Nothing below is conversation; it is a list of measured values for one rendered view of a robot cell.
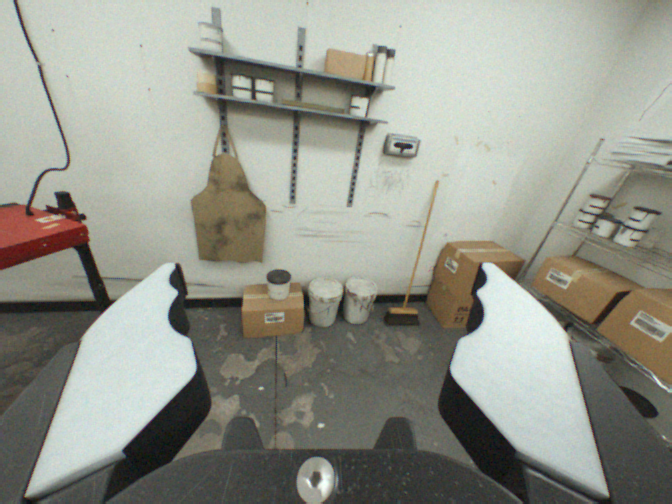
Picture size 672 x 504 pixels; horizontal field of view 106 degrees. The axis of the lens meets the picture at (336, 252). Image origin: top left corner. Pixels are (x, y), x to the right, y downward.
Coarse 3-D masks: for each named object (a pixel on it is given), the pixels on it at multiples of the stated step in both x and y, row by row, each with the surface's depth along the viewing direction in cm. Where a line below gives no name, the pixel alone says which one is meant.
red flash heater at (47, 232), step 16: (16, 208) 129; (32, 208) 131; (48, 208) 134; (0, 224) 114; (16, 224) 116; (32, 224) 118; (48, 224) 119; (64, 224) 121; (80, 224) 123; (0, 240) 104; (16, 240) 105; (32, 240) 107; (48, 240) 112; (64, 240) 117; (80, 240) 124; (0, 256) 100; (16, 256) 104; (32, 256) 109
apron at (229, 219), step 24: (216, 144) 170; (216, 168) 177; (240, 168) 181; (216, 192) 185; (240, 192) 188; (216, 216) 192; (240, 216) 195; (264, 216) 200; (216, 240) 201; (240, 240) 204
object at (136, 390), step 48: (144, 288) 9; (96, 336) 7; (144, 336) 7; (96, 384) 6; (144, 384) 6; (192, 384) 6; (48, 432) 5; (96, 432) 5; (144, 432) 5; (192, 432) 6; (48, 480) 4
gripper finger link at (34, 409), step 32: (64, 352) 7; (32, 384) 6; (64, 384) 6; (0, 416) 5; (32, 416) 5; (0, 448) 5; (32, 448) 5; (0, 480) 4; (96, 480) 4; (128, 480) 5
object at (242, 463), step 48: (240, 432) 5; (384, 432) 5; (144, 480) 4; (192, 480) 4; (240, 480) 4; (288, 480) 4; (336, 480) 4; (384, 480) 4; (432, 480) 4; (480, 480) 4
